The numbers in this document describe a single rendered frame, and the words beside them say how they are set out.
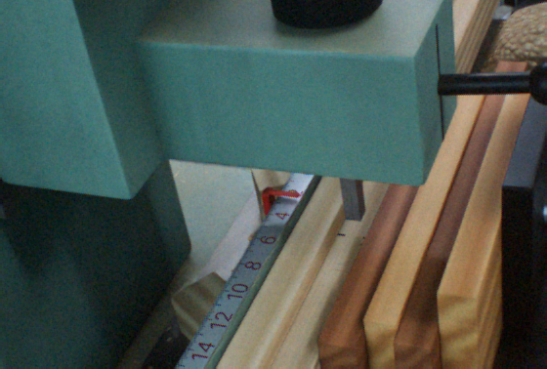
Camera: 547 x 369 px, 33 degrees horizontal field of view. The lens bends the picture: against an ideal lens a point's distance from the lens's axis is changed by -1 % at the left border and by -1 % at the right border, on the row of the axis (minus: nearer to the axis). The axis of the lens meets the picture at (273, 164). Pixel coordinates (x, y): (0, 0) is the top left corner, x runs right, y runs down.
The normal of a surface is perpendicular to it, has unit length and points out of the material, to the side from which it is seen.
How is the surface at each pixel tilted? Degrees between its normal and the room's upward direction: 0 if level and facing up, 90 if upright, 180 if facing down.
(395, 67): 90
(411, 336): 0
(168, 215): 90
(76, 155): 90
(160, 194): 90
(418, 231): 0
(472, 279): 0
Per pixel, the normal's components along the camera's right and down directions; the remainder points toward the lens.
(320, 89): -0.36, 0.58
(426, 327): -0.15, -0.81
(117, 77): 0.92, 0.10
